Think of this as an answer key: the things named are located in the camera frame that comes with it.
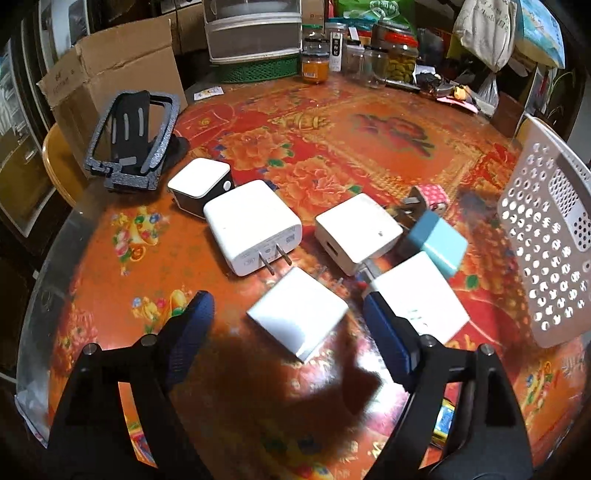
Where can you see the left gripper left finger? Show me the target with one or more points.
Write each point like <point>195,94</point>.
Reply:
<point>89,438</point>

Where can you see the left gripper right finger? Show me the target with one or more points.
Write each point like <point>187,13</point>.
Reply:
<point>487,439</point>

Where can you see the light blue charger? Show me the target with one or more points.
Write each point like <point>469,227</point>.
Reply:
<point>443,244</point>

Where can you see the white cube charger front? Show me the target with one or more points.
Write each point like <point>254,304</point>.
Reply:
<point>299,312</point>

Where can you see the white perforated plastic basket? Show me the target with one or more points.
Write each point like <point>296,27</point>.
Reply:
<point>545,211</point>

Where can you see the white square charger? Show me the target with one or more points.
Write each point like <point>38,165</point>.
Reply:
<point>356,230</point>

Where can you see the white charger with prongs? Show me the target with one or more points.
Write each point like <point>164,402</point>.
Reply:
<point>253,227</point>

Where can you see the white black cube charger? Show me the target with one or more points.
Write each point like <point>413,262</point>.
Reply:
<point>197,183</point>

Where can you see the red floral tablecloth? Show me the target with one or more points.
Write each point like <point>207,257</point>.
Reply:
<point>252,410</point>

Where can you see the black phone holder stand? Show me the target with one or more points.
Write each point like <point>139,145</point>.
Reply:
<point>134,141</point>

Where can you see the brown cardboard box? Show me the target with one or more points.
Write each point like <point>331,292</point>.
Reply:
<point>130,57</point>

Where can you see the green woven basket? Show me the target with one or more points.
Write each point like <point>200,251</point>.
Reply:
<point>257,71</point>

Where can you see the empty glass jar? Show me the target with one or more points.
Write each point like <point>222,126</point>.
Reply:
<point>375,61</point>

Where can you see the pickle jar red lid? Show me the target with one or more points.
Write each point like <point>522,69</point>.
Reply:
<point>402,48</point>

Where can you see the light blue shopping bag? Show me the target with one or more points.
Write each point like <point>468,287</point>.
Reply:
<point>538,34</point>

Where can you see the white canvas tote bag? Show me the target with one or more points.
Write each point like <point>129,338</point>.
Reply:
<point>487,29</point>

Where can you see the orange filled glass jar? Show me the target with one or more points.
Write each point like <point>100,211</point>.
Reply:
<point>315,67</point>

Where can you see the stacked white drawer unit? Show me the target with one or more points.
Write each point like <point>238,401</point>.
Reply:
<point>239,31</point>

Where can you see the green plastic bag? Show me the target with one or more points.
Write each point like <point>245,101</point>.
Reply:
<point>366,13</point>

